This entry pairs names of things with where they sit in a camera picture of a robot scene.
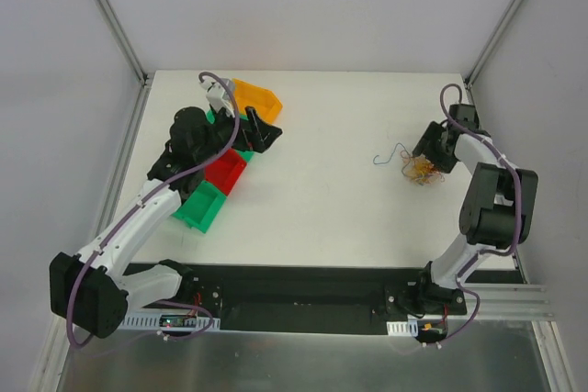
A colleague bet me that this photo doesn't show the yellow orange wires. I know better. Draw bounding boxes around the yellow orange wires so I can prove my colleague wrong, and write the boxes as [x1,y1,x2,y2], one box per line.
[398,142,447,187]

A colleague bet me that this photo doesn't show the blue thin wire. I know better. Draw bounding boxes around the blue thin wire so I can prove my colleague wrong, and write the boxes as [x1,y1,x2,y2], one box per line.
[372,142,405,167]

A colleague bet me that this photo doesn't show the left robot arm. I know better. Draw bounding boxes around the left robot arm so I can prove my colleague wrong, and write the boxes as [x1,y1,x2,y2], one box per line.
[49,106,283,339]

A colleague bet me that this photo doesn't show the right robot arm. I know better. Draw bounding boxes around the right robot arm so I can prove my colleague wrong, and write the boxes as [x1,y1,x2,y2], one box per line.
[409,104,538,316]

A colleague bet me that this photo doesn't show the upper green plastic bin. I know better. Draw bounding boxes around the upper green plastic bin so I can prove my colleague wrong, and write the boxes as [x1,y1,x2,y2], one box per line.
[206,109,216,124]

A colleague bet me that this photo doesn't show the green plastic bin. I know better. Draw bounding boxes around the green plastic bin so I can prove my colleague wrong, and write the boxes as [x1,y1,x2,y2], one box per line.
[206,109,216,124]
[173,181,227,234]

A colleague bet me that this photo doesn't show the orange plastic bin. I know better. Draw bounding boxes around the orange plastic bin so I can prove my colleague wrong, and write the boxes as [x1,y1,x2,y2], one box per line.
[232,78,283,124]

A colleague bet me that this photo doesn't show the red plastic bin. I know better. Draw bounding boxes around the red plastic bin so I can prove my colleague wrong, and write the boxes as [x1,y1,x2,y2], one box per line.
[205,149,247,196]

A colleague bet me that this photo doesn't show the lower green plastic bin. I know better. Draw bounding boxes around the lower green plastic bin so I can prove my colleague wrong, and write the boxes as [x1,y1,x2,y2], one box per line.
[173,181,227,234]

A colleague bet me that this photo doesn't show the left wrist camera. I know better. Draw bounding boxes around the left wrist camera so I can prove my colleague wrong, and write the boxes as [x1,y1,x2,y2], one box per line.
[201,80,234,116]

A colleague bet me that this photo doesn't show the aluminium rail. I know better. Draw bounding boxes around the aluminium rail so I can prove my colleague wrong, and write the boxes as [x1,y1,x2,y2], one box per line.
[465,284,555,321]

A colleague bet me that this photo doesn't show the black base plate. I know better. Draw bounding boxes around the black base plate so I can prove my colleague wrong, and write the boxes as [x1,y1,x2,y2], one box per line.
[137,263,527,336]

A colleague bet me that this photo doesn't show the right white cable duct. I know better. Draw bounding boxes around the right white cable duct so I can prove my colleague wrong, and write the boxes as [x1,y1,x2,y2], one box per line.
[386,319,419,338]

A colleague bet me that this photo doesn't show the white cable duct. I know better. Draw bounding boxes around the white cable duct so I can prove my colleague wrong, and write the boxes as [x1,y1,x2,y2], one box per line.
[386,319,419,338]
[118,312,221,332]

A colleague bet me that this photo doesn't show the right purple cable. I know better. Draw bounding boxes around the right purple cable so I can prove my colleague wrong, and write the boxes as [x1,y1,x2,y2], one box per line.
[420,83,525,350]

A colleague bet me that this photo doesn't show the left aluminium frame post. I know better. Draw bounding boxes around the left aluminium frame post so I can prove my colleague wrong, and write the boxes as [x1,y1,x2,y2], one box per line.
[94,0,150,85]

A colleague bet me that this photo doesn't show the aluminium frame post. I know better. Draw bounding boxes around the aluminium frame post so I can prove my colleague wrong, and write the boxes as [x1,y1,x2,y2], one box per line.
[94,0,150,85]
[464,0,526,91]

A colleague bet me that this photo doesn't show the left white cable duct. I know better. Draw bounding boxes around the left white cable duct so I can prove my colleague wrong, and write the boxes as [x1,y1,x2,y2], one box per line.
[118,312,221,332]

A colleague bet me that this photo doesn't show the right aluminium frame post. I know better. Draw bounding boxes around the right aluminium frame post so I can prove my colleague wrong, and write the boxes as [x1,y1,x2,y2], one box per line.
[464,0,526,91]

